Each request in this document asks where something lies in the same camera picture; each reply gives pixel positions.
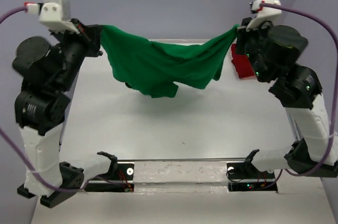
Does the aluminium rail right edge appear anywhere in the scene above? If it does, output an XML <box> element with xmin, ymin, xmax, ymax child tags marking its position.
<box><xmin>285</xmin><ymin>110</ymin><xmax>302</xmax><ymax>141</ymax></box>

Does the folded red t-shirt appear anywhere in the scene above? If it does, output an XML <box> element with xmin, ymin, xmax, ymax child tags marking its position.
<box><xmin>231</xmin><ymin>43</ymin><xmax>256</xmax><ymax>79</ymax></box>

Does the green t-shirt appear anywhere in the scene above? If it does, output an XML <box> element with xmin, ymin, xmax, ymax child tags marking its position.
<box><xmin>101</xmin><ymin>25</ymin><xmax>237</xmax><ymax>98</ymax></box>

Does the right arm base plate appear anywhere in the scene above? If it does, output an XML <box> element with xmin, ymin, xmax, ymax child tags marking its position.
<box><xmin>226</xmin><ymin>162</ymin><xmax>278</xmax><ymax>192</ymax></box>

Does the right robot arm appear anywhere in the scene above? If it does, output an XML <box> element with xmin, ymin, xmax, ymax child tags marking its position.
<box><xmin>236</xmin><ymin>17</ymin><xmax>337</xmax><ymax>178</ymax></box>

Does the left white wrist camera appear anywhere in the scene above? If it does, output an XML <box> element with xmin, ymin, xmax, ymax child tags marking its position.
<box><xmin>24</xmin><ymin>0</ymin><xmax>80</xmax><ymax>34</ymax></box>

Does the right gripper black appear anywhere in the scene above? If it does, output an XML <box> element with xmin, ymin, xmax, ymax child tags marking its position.
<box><xmin>236</xmin><ymin>15</ymin><xmax>274</xmax><ymax>81</ymax></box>

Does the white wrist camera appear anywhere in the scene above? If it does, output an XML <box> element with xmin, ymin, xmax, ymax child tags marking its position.
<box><xmin>24</xmin><ymin>0</ymin><xmax>80</xmax><ymax>34</ymax></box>
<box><xmin>246</xmin><ymin>0</ymin><xmax>282</xmax><ymax>31</ymax></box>

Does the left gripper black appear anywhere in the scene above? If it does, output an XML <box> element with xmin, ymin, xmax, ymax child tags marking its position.
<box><xmin>54</xmin><ymin>15</ymin><xmax>107</xmax><ymax>88</ymax></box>

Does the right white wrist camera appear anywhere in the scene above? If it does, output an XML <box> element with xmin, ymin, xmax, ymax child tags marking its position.
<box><xmin>246</xmin><ymin>0</ymin><xmax>282</xmax><ymax>31</ymax></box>

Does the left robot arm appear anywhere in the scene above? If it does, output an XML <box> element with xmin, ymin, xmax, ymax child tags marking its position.
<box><xmin>12</xmin><ymin>19</ymin><xmax>118</xmax><ymax>208</ymax></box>

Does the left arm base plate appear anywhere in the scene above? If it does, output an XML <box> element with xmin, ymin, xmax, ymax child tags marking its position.
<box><xmin>84</xmin><ymin>161</ymin><xmax>135</xmax><ymax>193</ymax></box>

